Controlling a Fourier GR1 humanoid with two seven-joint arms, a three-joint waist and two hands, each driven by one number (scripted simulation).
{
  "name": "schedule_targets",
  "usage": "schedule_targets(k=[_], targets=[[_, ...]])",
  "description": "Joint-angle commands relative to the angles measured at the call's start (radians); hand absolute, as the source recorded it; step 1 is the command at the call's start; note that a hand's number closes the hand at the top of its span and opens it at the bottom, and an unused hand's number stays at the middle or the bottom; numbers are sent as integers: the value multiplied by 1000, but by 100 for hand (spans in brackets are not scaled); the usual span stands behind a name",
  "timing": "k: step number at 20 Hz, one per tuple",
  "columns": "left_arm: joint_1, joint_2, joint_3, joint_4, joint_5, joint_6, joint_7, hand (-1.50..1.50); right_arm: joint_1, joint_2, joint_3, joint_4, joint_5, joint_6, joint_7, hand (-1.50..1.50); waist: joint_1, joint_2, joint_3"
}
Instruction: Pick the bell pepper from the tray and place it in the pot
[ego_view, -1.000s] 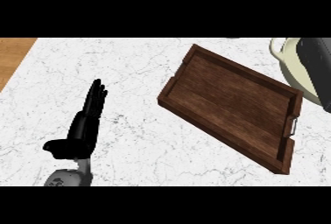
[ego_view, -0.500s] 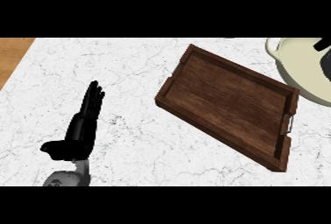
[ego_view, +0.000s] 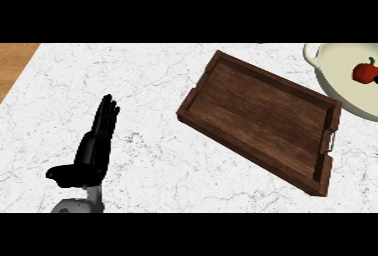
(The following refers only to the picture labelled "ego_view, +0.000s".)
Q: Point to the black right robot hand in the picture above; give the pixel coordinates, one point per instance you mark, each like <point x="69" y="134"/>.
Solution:
<point x="375" y="80"/>

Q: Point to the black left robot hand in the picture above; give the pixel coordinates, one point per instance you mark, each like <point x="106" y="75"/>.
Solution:
<point x="93" y="150"/>

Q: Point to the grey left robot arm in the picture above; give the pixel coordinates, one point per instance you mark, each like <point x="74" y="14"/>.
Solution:
<point x="82" y="204"/>

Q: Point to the red bell pepper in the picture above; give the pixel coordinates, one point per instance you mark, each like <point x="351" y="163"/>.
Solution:
<point x="363" y="72"/>

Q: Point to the cream white pot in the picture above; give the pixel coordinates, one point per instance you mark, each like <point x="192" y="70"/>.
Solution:
<point x="344" y="83"/>

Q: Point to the brown wooden tray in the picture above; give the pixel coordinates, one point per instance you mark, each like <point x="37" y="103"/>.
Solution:
<point x="260" y="120"/>

